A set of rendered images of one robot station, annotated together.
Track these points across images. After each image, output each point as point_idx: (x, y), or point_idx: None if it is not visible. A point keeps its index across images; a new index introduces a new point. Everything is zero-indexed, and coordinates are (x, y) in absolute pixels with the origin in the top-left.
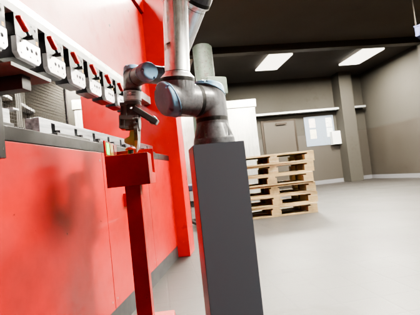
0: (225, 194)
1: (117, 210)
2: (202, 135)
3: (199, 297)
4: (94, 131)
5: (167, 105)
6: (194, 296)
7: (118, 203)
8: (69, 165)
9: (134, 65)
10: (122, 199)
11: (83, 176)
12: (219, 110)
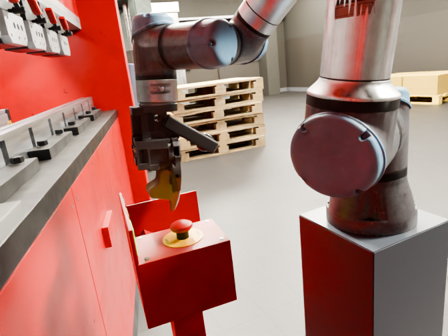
0: (412, 327)
1: (102, 268)
2: (369, 213)
3: (217, 335)
4: (29, 123)
5: (353, 183)
6: (209, 334)
7: (101, 253)
8: (40, 289)
9: (165, 18)
10: (103, 239)
11: (62, 276)
12: (406, 157)
